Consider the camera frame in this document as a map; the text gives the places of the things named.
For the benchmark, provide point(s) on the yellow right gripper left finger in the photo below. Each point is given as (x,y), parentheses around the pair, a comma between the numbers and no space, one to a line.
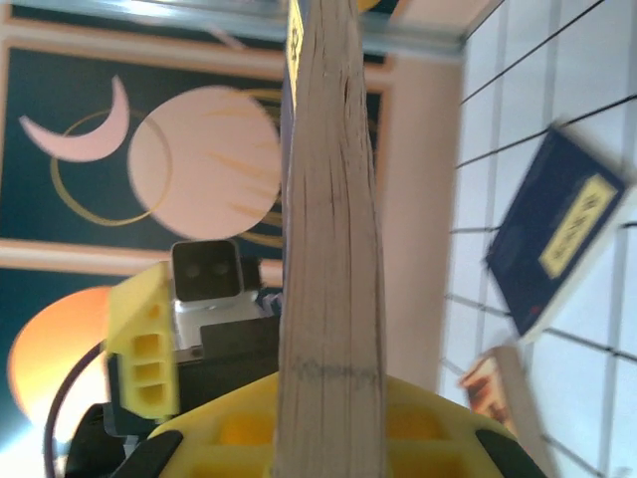
(224,438)

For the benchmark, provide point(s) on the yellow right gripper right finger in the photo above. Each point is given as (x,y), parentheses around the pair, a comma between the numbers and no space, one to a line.
(438,438)

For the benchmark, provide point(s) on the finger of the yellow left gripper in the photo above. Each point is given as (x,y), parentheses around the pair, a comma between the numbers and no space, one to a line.
(147,348)

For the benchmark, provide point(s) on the paperback book sunset cover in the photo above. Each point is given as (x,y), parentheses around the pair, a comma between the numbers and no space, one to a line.
(502,398)

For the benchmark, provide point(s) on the thick book purple yellow cover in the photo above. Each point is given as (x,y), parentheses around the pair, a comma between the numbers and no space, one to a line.
(328,199)

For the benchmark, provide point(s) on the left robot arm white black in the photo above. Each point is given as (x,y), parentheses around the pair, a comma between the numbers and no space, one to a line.
(89,448)

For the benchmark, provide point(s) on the navy book yellow label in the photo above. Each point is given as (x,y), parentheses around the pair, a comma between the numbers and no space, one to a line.
(547,224)

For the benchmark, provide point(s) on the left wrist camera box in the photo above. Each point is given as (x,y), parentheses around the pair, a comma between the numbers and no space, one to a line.
(209,274)

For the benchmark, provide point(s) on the aluminium frame post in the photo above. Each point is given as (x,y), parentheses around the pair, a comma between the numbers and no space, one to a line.
(199,25)

